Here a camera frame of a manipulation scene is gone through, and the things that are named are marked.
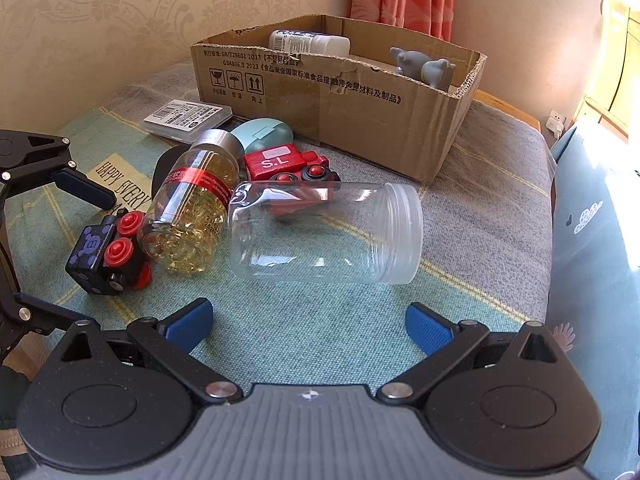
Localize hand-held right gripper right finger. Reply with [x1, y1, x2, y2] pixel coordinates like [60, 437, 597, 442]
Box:
[376, 302, 571, 406]

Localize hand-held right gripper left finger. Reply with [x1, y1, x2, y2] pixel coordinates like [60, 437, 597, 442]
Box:
[60, 297, 244, 407]

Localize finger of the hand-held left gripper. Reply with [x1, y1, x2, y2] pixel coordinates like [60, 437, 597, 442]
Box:
[0, 290, 101, 341]
[0, 129, 117, 209]

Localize black toy car red wheels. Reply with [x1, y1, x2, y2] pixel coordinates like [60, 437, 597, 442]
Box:
[66, 210, 153, 297]

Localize capsule bottle with silver cap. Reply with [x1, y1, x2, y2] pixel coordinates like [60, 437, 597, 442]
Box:
[136, 129, 246, 276]

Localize clear plastic case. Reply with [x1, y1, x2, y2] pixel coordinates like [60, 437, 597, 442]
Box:
[143, 99, 233, 142]

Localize clear plastic jar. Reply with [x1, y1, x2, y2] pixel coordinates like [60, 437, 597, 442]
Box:
[227, 180, 424, 286]

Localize red toy truck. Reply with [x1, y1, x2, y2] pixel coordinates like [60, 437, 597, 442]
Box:
[243, 144, 341, 221]

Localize teal earbud case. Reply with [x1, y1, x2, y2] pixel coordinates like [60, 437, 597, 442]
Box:
[230, 117, 294, 158]

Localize brown cardboard box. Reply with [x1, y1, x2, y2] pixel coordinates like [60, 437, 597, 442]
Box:
[190, 14, 488, 185]

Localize black round compact mirror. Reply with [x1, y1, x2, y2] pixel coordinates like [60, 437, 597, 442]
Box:
[150, 145, 193, 201]

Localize blue printed bedding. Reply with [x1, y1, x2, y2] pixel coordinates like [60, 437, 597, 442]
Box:
[545, 120, 640, 480]

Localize grey elephant toy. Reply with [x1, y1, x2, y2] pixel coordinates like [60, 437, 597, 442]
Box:
[389, 46, 456, 92]

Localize white plastic bottle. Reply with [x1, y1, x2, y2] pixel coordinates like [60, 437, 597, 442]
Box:
[268, 29, 351, 58]

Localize yellow wooden cabinet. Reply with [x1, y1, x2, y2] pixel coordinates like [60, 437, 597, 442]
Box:
[582, 0, 640, 138]

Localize wooden bed frame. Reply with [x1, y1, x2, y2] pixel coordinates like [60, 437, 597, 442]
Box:
[475, 89, 543, 132]

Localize white wall charger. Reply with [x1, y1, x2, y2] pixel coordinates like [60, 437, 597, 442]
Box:
[544, 109, 568, 138]

